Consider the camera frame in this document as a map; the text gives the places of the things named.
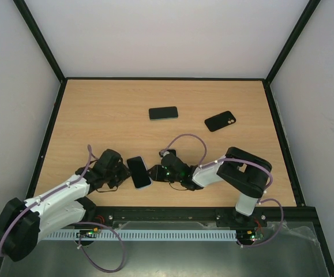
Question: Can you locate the lavender phone case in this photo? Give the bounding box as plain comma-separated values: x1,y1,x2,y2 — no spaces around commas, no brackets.
126,156,153,190

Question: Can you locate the green-edged black phone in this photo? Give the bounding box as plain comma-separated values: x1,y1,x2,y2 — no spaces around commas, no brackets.
148,106,178,121

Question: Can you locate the black phone case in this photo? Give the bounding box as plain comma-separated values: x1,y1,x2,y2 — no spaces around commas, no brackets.
204,111,237,132

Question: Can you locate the white-edged black phone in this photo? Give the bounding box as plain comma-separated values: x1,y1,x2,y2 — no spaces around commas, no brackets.
167,149,177,156

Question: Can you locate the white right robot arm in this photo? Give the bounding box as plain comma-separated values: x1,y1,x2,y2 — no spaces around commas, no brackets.
147,147,273,226

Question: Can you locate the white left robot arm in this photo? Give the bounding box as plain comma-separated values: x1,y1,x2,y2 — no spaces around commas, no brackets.
0,149,130,261

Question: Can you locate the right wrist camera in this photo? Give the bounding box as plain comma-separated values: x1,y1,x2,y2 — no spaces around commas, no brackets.
159,149,168,158

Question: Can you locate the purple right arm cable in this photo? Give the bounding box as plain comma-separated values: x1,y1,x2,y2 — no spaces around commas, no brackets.
160,133,284,249

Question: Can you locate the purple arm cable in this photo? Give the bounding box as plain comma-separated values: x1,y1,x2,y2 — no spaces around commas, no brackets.
160,133,284,249
0,144,126,272

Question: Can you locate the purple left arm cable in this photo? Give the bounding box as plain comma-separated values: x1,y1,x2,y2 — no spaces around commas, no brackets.
0,144,126,272

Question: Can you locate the black enclosure frame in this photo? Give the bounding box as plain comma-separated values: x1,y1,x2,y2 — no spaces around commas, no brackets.
14,1,334,276

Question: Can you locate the light blue cable duct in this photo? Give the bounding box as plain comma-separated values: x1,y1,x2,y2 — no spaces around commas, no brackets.
44,229,238,241

